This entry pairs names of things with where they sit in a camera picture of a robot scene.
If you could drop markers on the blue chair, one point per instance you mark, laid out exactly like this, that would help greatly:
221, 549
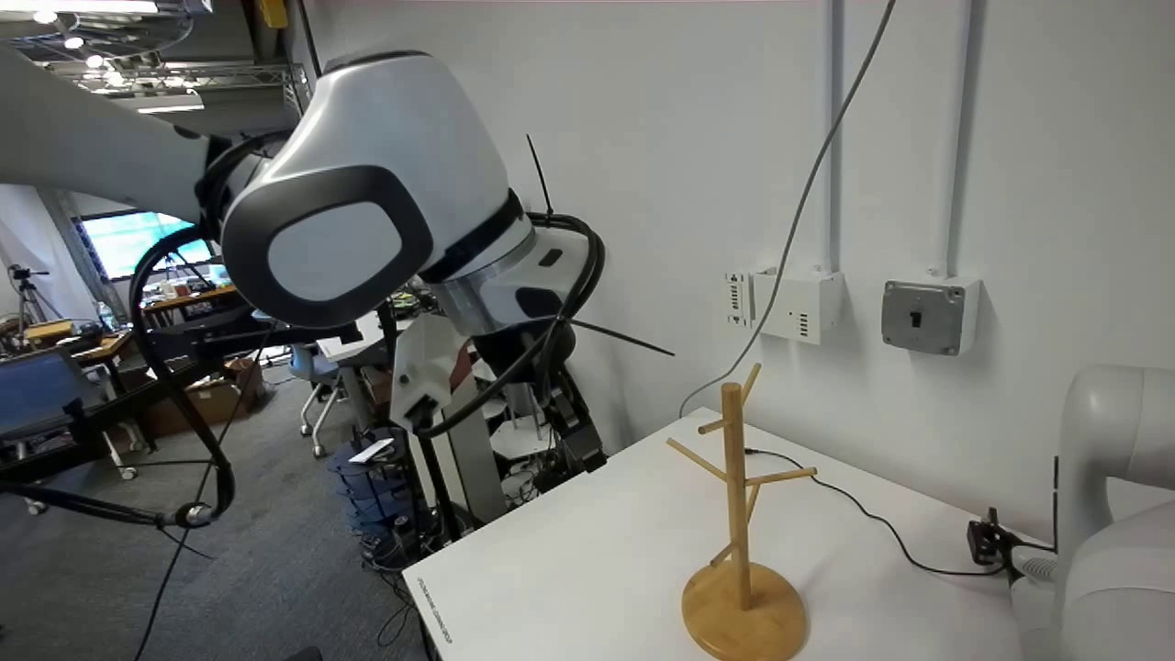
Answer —
39, 391

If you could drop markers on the white lab machine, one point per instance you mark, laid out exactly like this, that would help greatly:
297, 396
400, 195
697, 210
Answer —
434, 404

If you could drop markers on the blue plastic crate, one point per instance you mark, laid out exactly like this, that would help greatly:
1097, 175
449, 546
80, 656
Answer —
369, 489

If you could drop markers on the grey junction box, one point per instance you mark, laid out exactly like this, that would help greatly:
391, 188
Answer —
929, 317

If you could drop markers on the plain white wall box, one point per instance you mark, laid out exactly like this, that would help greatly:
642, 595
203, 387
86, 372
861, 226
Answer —
810, 306

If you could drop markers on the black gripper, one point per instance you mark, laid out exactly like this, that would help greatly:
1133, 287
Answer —
569, 415

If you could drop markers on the white office chair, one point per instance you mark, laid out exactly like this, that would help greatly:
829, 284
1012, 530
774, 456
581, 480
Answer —
328, 391

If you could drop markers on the black camera tripod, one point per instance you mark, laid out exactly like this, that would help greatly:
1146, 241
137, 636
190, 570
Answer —
24, 287

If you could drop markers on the brown cardboard box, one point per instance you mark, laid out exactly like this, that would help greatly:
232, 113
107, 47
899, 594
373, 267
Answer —
214, 399

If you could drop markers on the white labelled wall box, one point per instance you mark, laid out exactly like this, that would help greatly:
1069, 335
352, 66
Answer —
747, 300

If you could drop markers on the wooden peg stand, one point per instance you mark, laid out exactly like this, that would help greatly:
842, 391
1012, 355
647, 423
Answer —
739, 611

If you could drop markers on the white wall conduit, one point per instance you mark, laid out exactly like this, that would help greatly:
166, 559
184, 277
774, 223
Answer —
964, 122
834, 122

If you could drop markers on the black tool on cobot arm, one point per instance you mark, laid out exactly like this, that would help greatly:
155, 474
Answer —
990, 540

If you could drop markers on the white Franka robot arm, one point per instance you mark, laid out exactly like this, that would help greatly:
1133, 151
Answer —
369, 150

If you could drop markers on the bright background screen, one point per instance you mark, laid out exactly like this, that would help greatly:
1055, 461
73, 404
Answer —
133, 241

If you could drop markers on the black zip tie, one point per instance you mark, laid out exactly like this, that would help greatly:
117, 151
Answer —
537, 169
624, 339

